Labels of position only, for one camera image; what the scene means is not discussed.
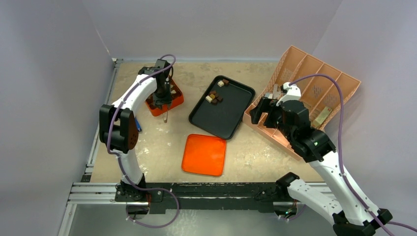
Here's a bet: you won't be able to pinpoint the pink metal tongs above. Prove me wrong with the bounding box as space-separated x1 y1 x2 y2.
162 81 171 124

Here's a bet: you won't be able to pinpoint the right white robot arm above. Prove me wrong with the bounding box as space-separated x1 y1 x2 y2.
249 97 393 236

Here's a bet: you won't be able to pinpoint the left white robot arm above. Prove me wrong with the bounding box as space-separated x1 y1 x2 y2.
99 56 174 201

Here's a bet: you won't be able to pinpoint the orange chocolate box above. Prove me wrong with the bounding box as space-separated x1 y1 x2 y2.
145 76 184 117

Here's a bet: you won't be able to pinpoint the white chocolate left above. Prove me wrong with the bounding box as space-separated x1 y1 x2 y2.
205 95 213 103

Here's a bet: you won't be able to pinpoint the staple box in organizer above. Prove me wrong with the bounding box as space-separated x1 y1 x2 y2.
312 107 332 127

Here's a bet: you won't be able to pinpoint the black tray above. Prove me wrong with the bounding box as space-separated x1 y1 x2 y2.
188 75 255 140

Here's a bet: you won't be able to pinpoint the pink desk organizer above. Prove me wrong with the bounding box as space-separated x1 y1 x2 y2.
243 46 361 161

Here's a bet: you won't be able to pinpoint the blue stapler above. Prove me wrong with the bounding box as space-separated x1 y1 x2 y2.
135 118 142 132

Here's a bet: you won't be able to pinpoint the orange box lid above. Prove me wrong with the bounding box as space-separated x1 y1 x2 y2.
181 134 227 177

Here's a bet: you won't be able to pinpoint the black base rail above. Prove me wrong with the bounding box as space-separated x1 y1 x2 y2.
115 180 297 215

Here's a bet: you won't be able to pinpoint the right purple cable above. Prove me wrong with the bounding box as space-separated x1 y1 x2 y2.
278 74 417 236

